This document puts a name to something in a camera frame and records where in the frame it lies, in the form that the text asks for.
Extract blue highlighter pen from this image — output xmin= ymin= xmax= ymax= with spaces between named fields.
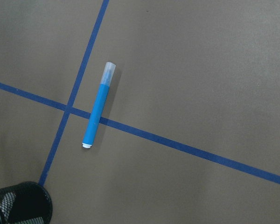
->
xmin=82 ymin=62 xmax=116 ymax=149

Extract brown paper table cover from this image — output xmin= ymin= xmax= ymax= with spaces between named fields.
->
xmin=0 ymin=0 xmax=280 ymax=224

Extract black mesh pen cup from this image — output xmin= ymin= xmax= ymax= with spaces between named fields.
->
xmin=0 ymin=182 xmax=53 ymax=224

